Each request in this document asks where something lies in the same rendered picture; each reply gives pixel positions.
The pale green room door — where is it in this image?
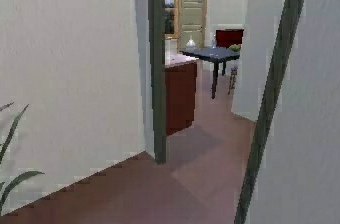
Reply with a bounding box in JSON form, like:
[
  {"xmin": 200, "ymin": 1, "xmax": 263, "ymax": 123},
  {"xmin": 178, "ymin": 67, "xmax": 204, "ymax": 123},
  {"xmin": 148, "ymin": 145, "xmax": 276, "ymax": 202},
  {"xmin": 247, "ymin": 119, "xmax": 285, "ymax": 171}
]
[{"xmin": 177, "ymin": 0, "xmax": 208, "ymax": 52}]

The framed wall picture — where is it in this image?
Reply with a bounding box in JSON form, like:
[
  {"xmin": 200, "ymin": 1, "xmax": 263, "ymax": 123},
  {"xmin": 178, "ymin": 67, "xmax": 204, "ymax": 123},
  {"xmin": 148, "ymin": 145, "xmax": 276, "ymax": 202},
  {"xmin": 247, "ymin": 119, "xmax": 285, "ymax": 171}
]
[{"xmin": 164, "ymin": 0, "xmax": 181, "ymax": 40}]

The dark blue table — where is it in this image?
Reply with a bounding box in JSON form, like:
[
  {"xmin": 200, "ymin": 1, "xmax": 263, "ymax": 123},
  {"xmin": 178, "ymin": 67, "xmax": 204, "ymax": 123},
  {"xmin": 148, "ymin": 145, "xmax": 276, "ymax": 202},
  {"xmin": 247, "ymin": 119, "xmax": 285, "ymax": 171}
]
[{"xmin": 179, "ymin": 45, "xmax": 242, "ymax": 100}]

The dark red chest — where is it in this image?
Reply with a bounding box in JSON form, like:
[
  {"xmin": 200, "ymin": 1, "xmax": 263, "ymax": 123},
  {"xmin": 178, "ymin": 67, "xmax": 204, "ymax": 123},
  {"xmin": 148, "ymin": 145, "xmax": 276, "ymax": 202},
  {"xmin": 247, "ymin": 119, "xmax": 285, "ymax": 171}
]
[{"xmin": 215, "ymin": 28, "xmax": 245, "ymax": 49}]

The dark red kitchen cabinet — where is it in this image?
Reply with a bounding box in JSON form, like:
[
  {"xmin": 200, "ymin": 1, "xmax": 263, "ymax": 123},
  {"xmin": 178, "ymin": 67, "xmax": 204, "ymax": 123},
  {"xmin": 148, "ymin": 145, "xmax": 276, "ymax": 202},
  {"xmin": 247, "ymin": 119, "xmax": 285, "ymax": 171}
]
[{"xmin": 164, "ymin": 53, "xmax": 199, "ymax": 137}]

